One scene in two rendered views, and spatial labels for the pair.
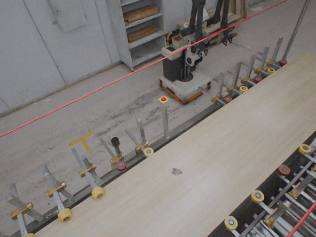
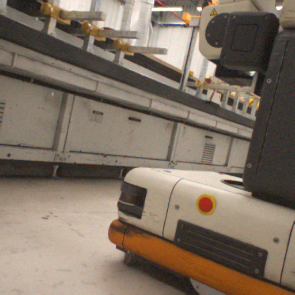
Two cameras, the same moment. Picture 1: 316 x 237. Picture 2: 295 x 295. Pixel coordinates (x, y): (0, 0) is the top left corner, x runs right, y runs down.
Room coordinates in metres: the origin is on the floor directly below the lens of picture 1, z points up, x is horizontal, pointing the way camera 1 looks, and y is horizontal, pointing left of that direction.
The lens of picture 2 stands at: (3.76, -1.30, 0.39)
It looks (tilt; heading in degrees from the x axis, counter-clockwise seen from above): 3 degrees down; 157
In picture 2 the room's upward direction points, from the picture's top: 12 degrees clockwise
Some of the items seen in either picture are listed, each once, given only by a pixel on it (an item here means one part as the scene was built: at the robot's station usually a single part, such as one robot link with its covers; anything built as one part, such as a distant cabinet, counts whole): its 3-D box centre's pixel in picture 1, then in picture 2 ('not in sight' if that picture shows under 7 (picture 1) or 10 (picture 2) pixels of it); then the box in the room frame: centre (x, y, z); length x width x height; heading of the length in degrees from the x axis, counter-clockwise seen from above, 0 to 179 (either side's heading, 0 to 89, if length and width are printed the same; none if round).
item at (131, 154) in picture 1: (123, 159); (213, 97); (1.05, 0.37, 0.75); 0.26 x 0.01 x 0.10; 123
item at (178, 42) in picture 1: (180, 41); not in sight; (2.94, -0.42, 0.87); 0.23 x 0.15 x 0.11; 123
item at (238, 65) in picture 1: (235, 80); (94, 10); (1.83, -0.88, 0.91); 0.04 x 0.04 x 0.48; 33
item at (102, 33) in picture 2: (227, 87); (103, 33); (1.85, -0.82, 0.81); 0.43 x 0.03 x 0.04; 33
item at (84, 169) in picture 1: (87, 169); not in sight; (0.87, 0.61, 0.95); 0.14 x 0.06 x 0.05; 123
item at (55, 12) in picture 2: (246, 79); (56, 14); (1.95, -1.07, 0.81); 0.14 x 0.06 x 0.05; 123
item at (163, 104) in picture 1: (163, 102); (196, 23); (1.29, -0.04, 1.18); 0.07 x 0.07 x 0.08; 33
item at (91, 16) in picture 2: (241, 78); (66, 15); (1.98, -1.03, 0.80); 0.43 x 0.03 x 0.04; 33
